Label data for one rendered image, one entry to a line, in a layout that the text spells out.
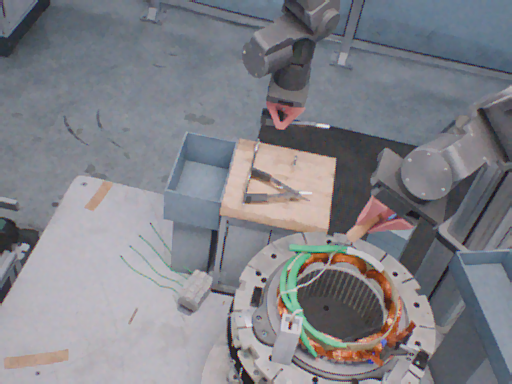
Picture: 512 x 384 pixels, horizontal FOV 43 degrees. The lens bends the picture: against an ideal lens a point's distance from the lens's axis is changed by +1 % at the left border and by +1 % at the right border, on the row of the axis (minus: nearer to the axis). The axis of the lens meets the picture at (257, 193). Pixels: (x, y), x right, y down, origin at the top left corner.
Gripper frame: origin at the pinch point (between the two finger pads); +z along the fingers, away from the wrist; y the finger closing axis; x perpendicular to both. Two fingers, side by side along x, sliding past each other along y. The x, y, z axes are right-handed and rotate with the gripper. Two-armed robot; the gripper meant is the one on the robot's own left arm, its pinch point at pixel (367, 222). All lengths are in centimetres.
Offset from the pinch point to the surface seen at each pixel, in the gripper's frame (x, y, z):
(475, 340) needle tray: 15.1, 35.8, 19.4
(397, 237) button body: 28.0, 17.3, 21.4
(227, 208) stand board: 17.1, -12.5, 30.8
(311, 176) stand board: 31.7, -2.1, 24.9
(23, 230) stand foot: 71, -54, 157
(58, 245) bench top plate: 17, -35, 71
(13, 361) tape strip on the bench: -9, -27, 70
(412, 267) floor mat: 117, 72, 100
